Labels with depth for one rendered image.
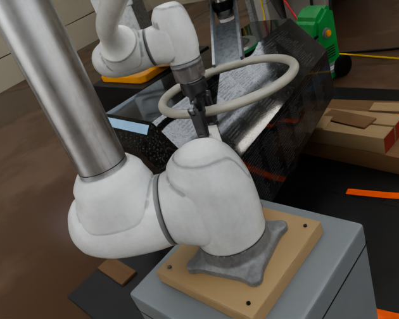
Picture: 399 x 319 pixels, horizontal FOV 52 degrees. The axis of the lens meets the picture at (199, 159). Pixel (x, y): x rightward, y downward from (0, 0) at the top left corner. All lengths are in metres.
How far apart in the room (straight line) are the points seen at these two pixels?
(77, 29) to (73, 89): 7.90
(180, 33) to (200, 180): 0.48
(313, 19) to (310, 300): 2.77
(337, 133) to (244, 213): 1.67
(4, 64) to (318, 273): 7.42
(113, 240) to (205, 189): 0.22
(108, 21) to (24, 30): 0.31
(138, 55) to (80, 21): 7.59
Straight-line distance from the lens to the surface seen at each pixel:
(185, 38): 1.11
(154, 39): 1.12
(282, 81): 1.25
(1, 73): 7.95
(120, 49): 1.10
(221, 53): 1.74
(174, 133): 1.59
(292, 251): 0.90
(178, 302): 0.95
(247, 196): 0.80
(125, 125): 1.74
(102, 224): 0.83
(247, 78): 1.88
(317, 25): 3.39
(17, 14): 0.73
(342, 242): 0.95
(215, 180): 0.75
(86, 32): 8.74
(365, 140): 2.36
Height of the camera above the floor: 1.48
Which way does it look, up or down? 30 degrees down
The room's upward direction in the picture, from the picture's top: 21 degrees counter-clockwise
